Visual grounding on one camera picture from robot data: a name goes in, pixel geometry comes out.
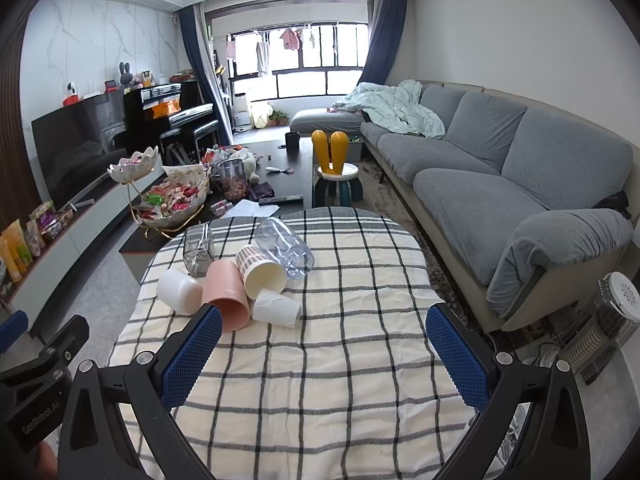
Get houndstooth paper cup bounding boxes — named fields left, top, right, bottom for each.
left=235, top=245, right=288, bottom=300

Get white plastic cup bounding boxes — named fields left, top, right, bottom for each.
left=156, top=269, right=203, bottom=315

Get pink plastic cup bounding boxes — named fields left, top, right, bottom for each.
left=202, top=259, right=250, bottom=333

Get clear ribbed glass cup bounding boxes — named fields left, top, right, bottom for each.
left=183, top=223, right=214, bottom=278

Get small white paper cup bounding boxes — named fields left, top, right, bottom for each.
left=252, top=289, right=302, bottom=327

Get clear plastic cup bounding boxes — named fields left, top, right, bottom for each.
left=254, top=218, right=314, bottom=280

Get yellow snack bag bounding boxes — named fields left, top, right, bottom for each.
left=1, top=220, right=32, bottom=284

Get white electric heater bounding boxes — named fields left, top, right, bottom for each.
left=560, top=272, right=639, bottom=385

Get white tv cabinet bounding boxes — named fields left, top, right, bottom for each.
left=0, top=169, right=170, bottom=340

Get two-tier candy bowl stand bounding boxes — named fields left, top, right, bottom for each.
left=107, top=146, right=209, bottom=240

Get checkered tablecloth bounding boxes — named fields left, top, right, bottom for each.
left=106, top=206, right=532, bottom=480

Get grey sectional sofa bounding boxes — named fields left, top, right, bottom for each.
left=292, top=81, right=639, bottom=333

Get black flat television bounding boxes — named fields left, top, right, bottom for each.
left=32, top=90, right=127, bottom=208

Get clear nut jar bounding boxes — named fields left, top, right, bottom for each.
left=218, top=159, right=248, bottom=203

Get black remote control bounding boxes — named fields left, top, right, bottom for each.
left=258, top=195, right=304, bottom=206

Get black piano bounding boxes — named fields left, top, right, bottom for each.
left=113, top=80, right=219, bottom=165

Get black coffee table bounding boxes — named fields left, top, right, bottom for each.
left=118, top=138, right=316, bottom=281

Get dark mug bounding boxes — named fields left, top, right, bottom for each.
left=285, top=131, right=300, bottom=154

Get light green blanket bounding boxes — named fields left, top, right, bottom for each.
left=332, top=79, right=446, bottom=139

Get blue left curtain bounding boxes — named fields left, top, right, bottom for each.
left=178, top=4, right=233, bottom=146

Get blue curtain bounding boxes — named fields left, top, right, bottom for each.
left=359, top=0, right=408, bottom=84
left=178, top=4, right=233, bottom=146

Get blue right curtain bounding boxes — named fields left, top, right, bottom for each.
left=359, top=0, right=408, bottom=84

